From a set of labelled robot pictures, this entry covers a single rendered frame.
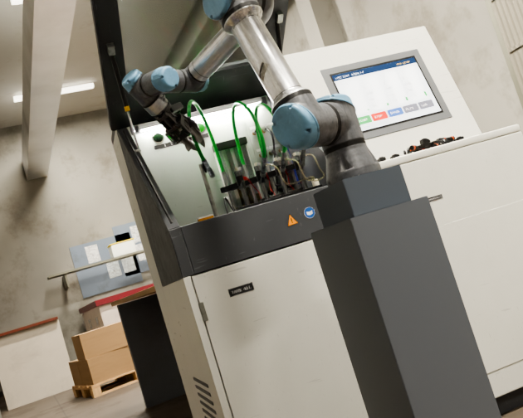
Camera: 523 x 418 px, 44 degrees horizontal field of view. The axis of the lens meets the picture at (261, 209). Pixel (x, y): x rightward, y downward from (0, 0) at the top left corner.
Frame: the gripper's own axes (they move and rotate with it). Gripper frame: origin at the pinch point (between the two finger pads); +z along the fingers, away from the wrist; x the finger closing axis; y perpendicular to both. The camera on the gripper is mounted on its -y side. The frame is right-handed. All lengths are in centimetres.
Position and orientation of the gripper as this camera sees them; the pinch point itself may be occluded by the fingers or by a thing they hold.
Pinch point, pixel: (199, 144)
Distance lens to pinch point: 229.9
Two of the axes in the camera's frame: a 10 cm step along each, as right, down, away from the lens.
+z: 5.9, 6.0, 5.3
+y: 0.8, 6.1, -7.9
